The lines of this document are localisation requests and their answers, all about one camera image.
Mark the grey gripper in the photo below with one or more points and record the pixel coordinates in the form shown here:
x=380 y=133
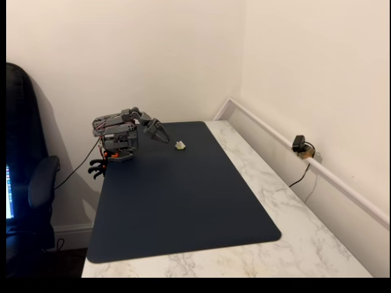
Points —
x=154 y=128

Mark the white plastic block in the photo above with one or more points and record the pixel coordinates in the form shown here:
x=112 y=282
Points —
x=180 y=145

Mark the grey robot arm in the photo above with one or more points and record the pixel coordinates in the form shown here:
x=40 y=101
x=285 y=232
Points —
x=116 y=128

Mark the dark blue desk mat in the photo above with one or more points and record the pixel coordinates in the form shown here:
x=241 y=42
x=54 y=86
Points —
x=183 y=207

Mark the black and orange clamp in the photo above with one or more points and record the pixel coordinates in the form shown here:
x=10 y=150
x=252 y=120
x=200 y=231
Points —
x=97 y=168

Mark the white baseboard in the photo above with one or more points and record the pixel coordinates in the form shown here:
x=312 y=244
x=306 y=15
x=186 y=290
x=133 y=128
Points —
x=73 y=233

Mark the black office chair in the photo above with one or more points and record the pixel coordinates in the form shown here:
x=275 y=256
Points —
x=24 y=137

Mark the black webcam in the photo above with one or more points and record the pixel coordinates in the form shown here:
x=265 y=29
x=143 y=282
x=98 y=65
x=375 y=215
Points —
x=297 y=143

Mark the laptop screen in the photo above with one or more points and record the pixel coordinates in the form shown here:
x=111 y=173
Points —
x=9 y=195

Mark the tan webcam mount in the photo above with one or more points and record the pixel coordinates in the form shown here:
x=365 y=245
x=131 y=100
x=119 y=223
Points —
x=307 y=153

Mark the white wall rail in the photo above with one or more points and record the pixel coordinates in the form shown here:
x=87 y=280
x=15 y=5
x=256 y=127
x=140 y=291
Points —
x=336 y=180

